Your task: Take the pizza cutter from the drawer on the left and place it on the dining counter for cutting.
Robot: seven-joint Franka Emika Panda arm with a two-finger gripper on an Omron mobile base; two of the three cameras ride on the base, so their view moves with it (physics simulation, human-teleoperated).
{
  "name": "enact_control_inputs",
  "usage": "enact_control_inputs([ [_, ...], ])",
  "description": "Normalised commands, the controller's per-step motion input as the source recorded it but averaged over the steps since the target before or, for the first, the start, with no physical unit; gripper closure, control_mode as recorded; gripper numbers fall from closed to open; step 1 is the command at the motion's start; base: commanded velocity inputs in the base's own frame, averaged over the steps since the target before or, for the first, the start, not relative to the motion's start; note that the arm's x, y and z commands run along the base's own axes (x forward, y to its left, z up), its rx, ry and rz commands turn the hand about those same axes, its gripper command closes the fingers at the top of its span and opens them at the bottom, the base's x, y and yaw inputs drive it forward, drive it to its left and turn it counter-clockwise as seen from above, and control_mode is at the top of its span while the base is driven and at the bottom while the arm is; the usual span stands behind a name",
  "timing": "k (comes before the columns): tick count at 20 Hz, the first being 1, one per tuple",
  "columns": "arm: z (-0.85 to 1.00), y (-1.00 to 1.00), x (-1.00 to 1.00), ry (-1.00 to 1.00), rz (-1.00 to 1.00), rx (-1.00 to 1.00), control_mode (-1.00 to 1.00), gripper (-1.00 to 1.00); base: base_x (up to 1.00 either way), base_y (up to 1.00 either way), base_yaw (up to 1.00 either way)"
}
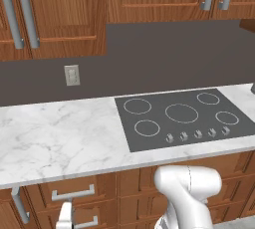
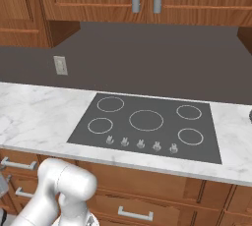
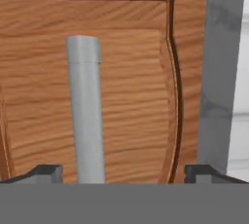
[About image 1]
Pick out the grey drawer handle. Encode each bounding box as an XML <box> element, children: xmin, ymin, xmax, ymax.
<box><xmin>73</xmin><ymin>215</ymin><xmax>100</xmax><ymax>229</ymax></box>
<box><xmin>51</xmin><ymin>183</ymin><xmax>96</xmax><ymax>203</ymax></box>

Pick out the wooden base cupboard door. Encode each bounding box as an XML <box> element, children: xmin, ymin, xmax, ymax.
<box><xmin>0</xmin><ymin>187</ymin><xmax>38</xmax><ymax>229</ymax></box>

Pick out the wooden drawer front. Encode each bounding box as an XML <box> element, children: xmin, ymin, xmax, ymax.
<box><xmin>25</xmin><ymin>172</ymin><xmax>118</xmax><ymax>213</ymax></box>
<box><xmin>118</xmin><ymin>192</ymin><xmax>169</xmax><ymax>226</ymax></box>
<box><xmin>206</xmin><ymin>173</ymin><xmax>255</xmax><ymax>207</ymax></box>
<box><xmin>185</xmin><ymin>150</ymin><xmax>255</xmax><ymax>178</ymax></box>
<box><xmin>116</xmin><ymin>165</ymin><xmax>159</xmax><ymax>198</ymax></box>
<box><xmin>35</xmin><ymin>199</ymin><xmax>120</xmax><ymax>229</ymax></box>

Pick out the grey wall socket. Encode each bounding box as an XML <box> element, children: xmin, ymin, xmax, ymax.
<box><xmin>64</xmin><ymin>64</ymin><xmax>81</xmax><ymax>87</ymax></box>

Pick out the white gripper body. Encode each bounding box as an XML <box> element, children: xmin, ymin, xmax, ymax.
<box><xmin>55</xmin><ymin>201</ymin><xmax>75</xmax><ymax>229</ymax></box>

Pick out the dark grey hob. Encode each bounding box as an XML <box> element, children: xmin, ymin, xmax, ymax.
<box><xmin>114</xmin><ymin>88</ymin><xmax>255</xmax><ymax>153</ymax></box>

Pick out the grey base cupboard handle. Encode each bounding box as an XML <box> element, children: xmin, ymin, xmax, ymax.
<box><xmin>10</xmin><ymin>186</ymin><xmax>31</xmax><ymax>225</ymax></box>

